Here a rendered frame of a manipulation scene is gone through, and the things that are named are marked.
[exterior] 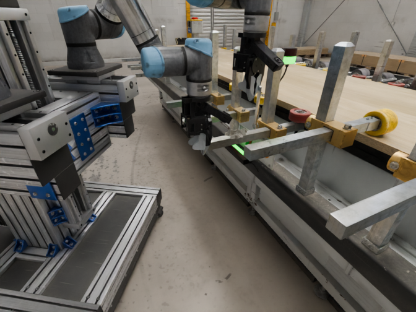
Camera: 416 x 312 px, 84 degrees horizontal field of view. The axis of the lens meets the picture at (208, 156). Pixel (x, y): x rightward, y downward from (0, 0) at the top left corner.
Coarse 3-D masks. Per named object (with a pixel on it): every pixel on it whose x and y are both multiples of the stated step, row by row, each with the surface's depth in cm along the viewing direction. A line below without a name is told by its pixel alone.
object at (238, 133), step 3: (231, 129) 82; (237, 129) 82; (240, 129) 83; (243, 129) 84; (225, 132) 84; (228, 132) 83; (231, 132) 83; (234, 132) 83; (237, 132) 83; (240, 132) 82; (243, 132) 83; (246, 132) 85; (225, 135) 83; (228, 135) 82; (231, 135) 82; (234, 135) 80; (237, 135) 80; (240, 135) 82; (243, 135) 82; (231, 138) 80; (234, 138) 80; (237, 138) 80
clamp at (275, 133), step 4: (260, 120) 93; (260, 124) 92; (264, 124) 90; (268, 124) 89; (272, 124) 89; (276, 124) 89; (268, 128) 88; (272, 128) 86; (276, 128) 86; (284, 128) 86; (272, 132) 86; (276, 132) 84; (280, 132) 85; (284, 132) 86; (272, 136) 87; (276, 136) 85; (280, 136) 86
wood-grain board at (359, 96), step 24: (264, 72) 160; (288, 72) 160; (312, 72) 160; (288, 96) 111; (312, 96) 111; (360, 96) 111; (384, 96) 111; (408, 96) 111; (336, 120) 85; (408, 120) 85; (384, 144) 69; (408, 144) 68
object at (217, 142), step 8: (264, 128) 88; (288, 128) 91; (296, 128) 92; (224, 136) 82; (248, 136) 84; (256, 136) 86; (264, 136) 88; (216, 144) 80; (224, 144) 81; (232, 144) 83
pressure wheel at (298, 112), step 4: (296, 108) 94; (300, 108) 94; (292, 112) 90; (296, 112) 90; (300, 112) 91; (304, 112) 91; (308, 112) 90; (288, 116) 94; (292, 116) 90; (296, 116) 89; (300, 116) 88; (304, 116) 88; (308, 116) 89; (292, 120) 91; (296, 120) 90; (300, 120) 89; (304, 120) 89; (296, 132) 96
